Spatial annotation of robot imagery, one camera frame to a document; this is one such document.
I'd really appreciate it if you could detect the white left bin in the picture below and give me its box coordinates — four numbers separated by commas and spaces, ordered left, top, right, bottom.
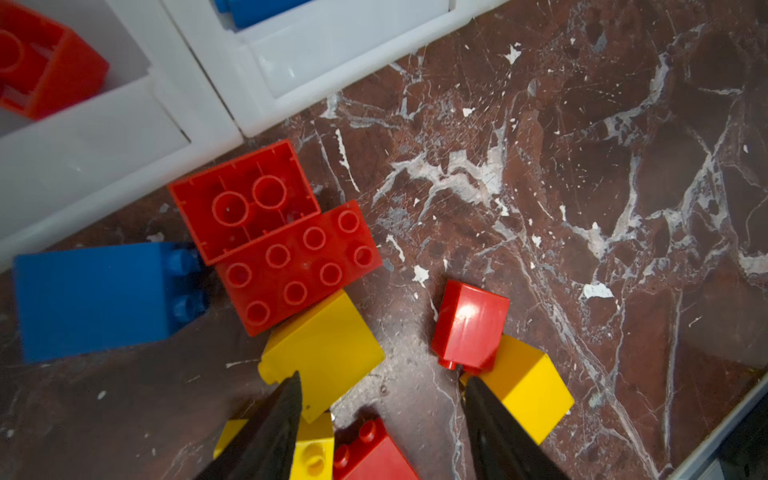
1, 1, 243, 269

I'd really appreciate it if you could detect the white bin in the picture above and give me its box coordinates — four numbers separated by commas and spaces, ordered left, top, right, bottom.
1, 1, 243, 269
164, 1, 499, 137

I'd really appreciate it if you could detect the red small brick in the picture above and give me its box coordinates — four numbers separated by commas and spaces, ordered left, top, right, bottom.
430, 280, 510, 375
333, 418, 419, 480

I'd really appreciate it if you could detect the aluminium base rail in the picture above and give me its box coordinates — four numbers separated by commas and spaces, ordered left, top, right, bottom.
668, 372, 767, 480

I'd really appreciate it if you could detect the yellow brick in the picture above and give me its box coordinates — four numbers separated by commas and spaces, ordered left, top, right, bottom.
258, 290, 386, 423
478, 335, 574, 444
212, 414, 334, 479

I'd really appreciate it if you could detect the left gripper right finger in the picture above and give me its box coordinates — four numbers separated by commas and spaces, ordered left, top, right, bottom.
463, 377, 568, 480

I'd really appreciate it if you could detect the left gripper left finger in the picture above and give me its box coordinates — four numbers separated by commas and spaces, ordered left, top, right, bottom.
197, 372, 302, 479

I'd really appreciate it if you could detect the white middle bin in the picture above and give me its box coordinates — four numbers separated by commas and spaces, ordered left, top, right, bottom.
164, 1, 499, 137

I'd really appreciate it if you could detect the red long studded brick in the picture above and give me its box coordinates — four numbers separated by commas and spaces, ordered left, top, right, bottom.
216, 200, 382, 337

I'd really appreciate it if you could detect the blue brick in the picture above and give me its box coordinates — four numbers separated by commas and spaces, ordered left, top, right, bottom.
214, 0, 309, 29
12, 242, 209, 363

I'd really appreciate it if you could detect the red hollow brick upside down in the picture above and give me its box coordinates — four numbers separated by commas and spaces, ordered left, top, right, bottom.
168, 139, 321, 266

